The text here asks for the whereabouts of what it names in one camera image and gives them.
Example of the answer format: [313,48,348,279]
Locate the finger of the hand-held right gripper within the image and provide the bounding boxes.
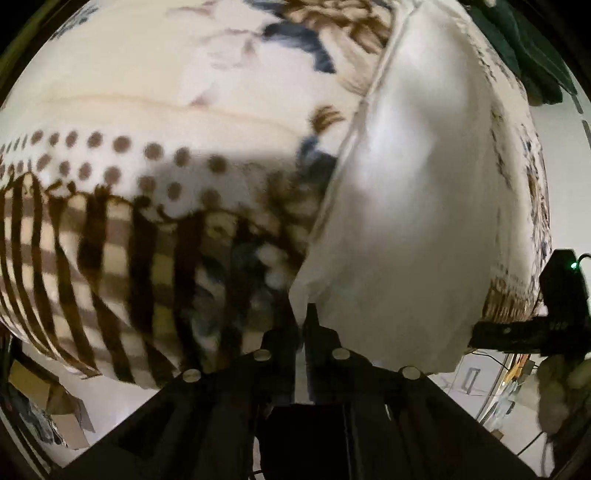
[468,318,551,352]

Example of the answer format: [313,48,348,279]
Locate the white small cloth garment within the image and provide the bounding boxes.
[288,14,509,376]

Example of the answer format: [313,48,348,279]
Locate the person's right forearm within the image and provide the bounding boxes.
[534,355,591,437]

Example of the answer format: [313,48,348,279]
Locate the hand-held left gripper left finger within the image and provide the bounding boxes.
[51,324,304,480]

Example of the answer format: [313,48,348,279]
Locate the printed cream brown blanket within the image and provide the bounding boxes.
[0,0,555,389]

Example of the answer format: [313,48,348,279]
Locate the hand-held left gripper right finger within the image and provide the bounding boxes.
[302,303,539,480]

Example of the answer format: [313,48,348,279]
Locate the dark green cloth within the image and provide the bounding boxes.
[465,0,579,108]

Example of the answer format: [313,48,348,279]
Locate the floor cables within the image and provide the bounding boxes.
[466,350,539,386]

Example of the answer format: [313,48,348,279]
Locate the brown cardboard box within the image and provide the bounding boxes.
[8,359,96,451]

